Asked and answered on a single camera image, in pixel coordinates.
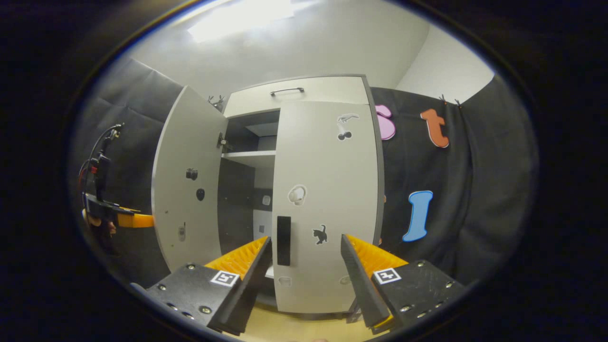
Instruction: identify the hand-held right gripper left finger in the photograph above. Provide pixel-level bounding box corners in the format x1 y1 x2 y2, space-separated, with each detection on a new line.
131 236 274 336

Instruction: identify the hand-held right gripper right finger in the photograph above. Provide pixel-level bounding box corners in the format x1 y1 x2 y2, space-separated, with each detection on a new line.
340 234 468 335

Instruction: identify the white shoe cabinet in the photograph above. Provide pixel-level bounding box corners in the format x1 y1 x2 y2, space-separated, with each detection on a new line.
218 74 385 314

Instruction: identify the white cabinet door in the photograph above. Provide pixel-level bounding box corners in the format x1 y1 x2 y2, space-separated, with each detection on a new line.
151 85 229 272
272 101 380 314

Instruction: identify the white cabinet shelf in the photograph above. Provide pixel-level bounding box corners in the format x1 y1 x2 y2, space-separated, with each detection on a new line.
221 150 276 168

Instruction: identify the white cabinet drawer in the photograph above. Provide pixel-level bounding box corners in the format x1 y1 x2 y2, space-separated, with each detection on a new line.
223 75 370 118

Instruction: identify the black backdrop cloth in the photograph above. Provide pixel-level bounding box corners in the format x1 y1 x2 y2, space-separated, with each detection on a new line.
370 76 540 285
78 57 224 285

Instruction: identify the red cable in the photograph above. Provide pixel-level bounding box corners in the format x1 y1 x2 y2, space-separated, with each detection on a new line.
78 159 100 190

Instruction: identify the black cable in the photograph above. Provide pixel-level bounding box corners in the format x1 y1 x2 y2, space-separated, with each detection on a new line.
85 123 125 164

